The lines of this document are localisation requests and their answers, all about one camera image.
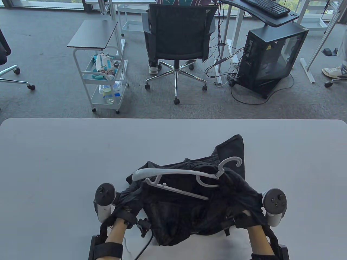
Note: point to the person's left hand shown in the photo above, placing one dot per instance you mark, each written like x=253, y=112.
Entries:
x=127, y=218

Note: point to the person's right hand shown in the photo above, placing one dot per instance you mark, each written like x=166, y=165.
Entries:
x=250, y=220

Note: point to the black trousers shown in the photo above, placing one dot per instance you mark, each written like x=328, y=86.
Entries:
x=184, y=216

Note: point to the gray hanger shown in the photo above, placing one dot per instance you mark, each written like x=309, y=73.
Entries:
x=162, y=171

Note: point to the person's left forearm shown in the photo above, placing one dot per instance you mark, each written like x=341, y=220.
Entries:
x=115, y=235

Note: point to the black forearm sensor box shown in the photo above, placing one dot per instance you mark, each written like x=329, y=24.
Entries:
x=282, y=252
x=94, y=247

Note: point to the person's right forearm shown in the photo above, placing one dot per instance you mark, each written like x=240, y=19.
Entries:
x=257, y=241

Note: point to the glass jar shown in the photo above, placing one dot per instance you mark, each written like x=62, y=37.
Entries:
x=109, y=94

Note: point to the clear container blue lid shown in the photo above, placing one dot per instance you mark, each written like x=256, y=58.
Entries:
x=117, y=88

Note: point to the white metal utility cart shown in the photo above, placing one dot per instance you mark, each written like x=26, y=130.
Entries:
x=81, y=81

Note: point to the clear bag with teal items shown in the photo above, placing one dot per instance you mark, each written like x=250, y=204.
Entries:
x=103, y=65

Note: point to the black computer tower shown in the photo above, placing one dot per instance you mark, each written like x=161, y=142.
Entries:
x=267, y=65

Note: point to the office chair caster base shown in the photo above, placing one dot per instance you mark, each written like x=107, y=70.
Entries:
x=328, y=84

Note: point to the small dark side table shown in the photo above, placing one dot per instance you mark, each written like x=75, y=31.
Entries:
x=93, y=33

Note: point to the black mesh office chair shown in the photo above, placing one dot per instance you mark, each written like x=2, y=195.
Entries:
x=180, y=32

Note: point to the black desk with white legs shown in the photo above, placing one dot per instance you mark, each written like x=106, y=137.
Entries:
x=271, y=22

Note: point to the black office chair chrome base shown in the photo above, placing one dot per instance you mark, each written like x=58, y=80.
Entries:
x=3, y=48

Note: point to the black keyboard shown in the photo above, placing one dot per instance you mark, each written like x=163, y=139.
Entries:
x=268, y=6

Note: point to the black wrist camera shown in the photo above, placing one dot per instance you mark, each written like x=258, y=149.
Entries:
x=229, y=224
x=143, y=226

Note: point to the white table frame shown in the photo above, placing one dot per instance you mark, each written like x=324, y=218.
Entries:
x=307, y=69

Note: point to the aluminium frame stand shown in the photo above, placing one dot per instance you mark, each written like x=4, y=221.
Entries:
x=119, y=35

